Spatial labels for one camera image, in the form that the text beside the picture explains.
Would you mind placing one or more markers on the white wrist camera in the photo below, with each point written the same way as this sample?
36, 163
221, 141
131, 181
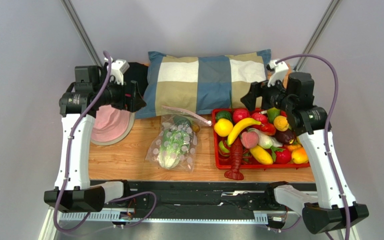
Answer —
117, 70
278, 69

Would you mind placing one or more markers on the red plastic tray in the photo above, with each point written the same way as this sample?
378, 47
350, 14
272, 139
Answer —
222, 163

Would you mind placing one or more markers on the green toy lime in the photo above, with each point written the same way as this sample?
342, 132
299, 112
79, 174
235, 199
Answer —
224, 114

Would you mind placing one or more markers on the red toy apple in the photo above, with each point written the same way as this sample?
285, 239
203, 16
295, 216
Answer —
240, 114

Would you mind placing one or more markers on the yellow toy corn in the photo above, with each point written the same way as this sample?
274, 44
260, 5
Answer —
261, 155

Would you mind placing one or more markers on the green toy lettuce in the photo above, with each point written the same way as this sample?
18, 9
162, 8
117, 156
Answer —
175, 148

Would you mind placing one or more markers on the red toy bell pepper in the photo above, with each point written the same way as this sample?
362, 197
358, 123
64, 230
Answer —
262, 118

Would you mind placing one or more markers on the blue beige checked pillow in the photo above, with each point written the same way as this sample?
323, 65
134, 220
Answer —
201, 84

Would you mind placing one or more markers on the white slotted cable duct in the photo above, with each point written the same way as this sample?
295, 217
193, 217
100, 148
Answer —
119, 215

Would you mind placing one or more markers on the clear zip top bag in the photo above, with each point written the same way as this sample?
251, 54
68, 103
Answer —
182, 119

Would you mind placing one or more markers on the yellow toy banana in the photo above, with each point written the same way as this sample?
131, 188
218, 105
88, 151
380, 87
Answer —
239, 127

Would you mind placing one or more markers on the black mounting rail base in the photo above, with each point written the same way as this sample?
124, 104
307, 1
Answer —
199, 199

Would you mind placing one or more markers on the black folded cloth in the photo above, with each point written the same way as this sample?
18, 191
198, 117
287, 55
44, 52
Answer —
137, 72

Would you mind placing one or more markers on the pink bucket hat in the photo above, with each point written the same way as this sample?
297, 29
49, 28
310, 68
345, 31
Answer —
111, 125

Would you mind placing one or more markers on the yellow toy lemon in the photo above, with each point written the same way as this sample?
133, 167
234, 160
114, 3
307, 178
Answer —
223, 127

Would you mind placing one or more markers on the pink toy peach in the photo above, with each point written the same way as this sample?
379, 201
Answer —
249, 139

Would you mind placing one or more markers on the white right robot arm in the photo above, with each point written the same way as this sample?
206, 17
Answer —
334, 207

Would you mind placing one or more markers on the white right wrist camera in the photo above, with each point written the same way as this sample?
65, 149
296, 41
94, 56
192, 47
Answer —
278, 69

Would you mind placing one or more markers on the red toy lobster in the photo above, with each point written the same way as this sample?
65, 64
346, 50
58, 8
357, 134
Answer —
236, 156

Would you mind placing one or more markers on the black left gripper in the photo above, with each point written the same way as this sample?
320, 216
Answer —
132, 103

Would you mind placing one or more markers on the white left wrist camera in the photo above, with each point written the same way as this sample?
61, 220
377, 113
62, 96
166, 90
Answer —
117, 70

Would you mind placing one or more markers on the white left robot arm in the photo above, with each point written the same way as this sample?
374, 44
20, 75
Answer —
94, 88

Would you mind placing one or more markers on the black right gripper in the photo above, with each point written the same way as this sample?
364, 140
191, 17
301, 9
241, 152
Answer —
256, 94

